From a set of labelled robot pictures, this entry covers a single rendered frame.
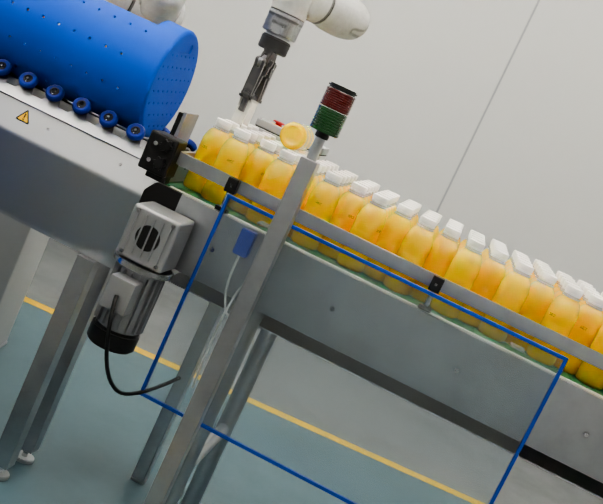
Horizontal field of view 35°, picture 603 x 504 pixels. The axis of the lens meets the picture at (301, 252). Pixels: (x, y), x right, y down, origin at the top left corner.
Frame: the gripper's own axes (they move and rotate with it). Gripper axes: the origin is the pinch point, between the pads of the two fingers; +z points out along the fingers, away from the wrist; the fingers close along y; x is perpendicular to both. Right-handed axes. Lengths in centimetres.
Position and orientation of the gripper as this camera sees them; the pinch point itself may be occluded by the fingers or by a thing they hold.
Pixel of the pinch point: (243, 113)
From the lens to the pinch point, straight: 240.7
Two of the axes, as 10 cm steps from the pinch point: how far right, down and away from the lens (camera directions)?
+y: -1.8, 0.9, -9.8
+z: -4.2, 8.9, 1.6
